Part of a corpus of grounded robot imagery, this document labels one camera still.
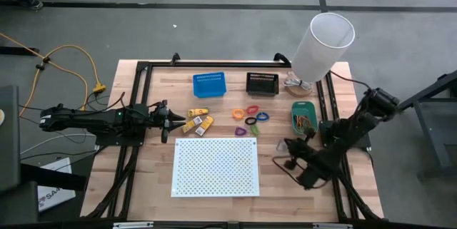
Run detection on green plastic tray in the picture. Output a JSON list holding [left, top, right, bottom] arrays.
[[291, 101, 319, 138]]

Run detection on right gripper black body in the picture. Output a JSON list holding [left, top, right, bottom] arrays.
[[294, 138, 335, 190]]

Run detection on black plastic basket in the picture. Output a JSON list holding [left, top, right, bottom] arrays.
[[246, 72, 280, 97]]

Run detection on coloured rubber bands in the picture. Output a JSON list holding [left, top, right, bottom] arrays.
[[294, 116, 311, 132]]

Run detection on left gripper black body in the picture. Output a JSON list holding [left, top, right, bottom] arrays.
[[148, 98, 171, 144]]

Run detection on person's shoe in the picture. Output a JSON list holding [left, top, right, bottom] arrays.
[[16, 0, 44, 11]]

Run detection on white floor cable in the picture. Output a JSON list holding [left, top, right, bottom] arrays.
[[19, 133, 98, 156]]

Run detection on grey laptop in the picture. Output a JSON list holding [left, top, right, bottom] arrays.
[[0, 84, 21, 194]]

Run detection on yellow green crayon box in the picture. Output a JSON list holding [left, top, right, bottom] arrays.
[[181, 116, 204, 134], [194, 115, 215, 137]]

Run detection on yellow extension cable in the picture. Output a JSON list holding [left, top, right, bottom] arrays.
[[0, 31, 107, 112]]

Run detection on red black arm wires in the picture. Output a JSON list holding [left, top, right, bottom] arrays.
[[84, 91, 126, 113]]

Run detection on yellow crayon box red mark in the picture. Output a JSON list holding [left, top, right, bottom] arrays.
[[187, 107, 210, 118]]

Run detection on blue plastic basket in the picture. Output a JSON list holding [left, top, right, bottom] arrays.
[[192, 71, 228, 99]]

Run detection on black right arm tether cable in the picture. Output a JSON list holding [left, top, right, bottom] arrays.
[[328, 70, 372, 91]]

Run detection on white printed paper box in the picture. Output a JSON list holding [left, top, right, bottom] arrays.
[[36, 156, 76, 213]]

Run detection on white shade table lamp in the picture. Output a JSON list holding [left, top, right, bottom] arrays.
[[284, 11, 356, 98]]

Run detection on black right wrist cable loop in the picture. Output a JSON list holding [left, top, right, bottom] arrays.
[[271, 155, 329, 190]]

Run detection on black aluminium table frame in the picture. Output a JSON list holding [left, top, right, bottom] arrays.
[[85, 53, 385, 223]]

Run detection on white perforated metal shelf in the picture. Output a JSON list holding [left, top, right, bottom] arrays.
[[170, 137, 261, 198]]

